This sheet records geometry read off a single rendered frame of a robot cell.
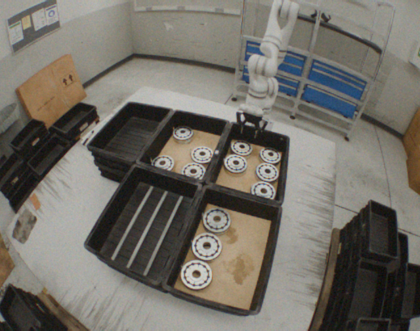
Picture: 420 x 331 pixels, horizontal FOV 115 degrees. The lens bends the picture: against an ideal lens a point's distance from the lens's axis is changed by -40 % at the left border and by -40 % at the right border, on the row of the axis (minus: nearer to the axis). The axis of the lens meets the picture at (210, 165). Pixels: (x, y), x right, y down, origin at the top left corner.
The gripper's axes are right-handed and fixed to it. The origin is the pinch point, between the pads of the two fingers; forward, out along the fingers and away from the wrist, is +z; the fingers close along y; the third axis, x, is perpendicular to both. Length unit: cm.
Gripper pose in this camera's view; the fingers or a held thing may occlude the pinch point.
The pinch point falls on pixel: (249, 131)
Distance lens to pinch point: 95.0
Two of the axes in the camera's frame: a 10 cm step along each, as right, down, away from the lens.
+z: -0.5, 6.5, 7.6
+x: -4.1, 6.8, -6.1
